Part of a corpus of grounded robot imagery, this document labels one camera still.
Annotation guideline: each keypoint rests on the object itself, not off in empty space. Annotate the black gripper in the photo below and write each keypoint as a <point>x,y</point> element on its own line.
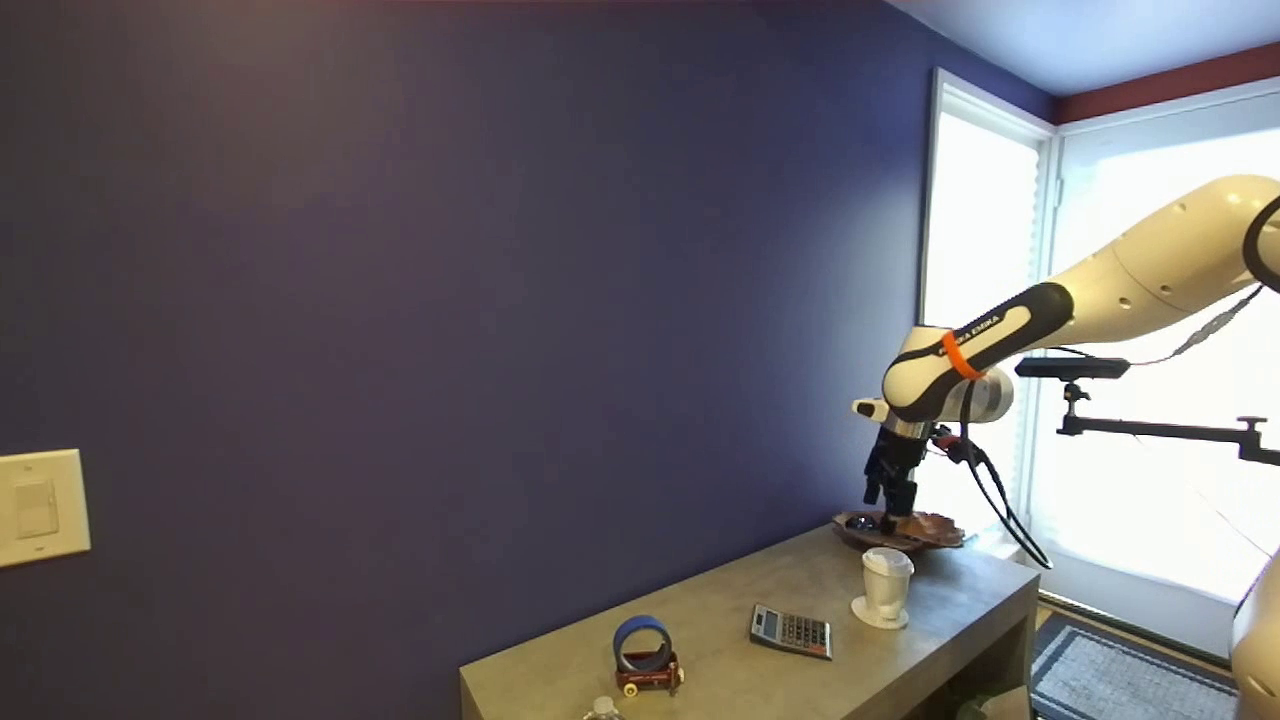
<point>894,463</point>

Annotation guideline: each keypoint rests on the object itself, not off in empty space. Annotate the white paper cup with lid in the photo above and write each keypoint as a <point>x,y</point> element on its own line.
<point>887,582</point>

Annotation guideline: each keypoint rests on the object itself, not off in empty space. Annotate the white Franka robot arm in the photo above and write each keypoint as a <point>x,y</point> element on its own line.
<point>1146,274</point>

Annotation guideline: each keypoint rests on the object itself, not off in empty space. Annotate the brown wooden bowl tray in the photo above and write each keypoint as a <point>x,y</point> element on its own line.
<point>941,529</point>

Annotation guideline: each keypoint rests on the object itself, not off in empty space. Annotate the grey remote control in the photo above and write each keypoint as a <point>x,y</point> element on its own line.
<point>788,633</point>

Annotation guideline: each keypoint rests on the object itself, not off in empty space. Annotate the grey rug with dark border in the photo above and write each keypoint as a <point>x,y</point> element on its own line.
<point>1122,674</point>

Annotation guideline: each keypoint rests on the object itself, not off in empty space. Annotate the blue tape roll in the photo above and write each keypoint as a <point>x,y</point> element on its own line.
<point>631,633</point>

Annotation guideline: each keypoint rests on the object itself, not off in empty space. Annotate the black stereo camera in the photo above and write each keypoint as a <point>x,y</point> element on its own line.
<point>1070,366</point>

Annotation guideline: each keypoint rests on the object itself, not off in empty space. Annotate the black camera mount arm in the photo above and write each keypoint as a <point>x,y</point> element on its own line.
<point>1160,428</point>

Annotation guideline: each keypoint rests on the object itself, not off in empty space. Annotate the white wall light switch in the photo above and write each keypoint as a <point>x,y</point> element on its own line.
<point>40,505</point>

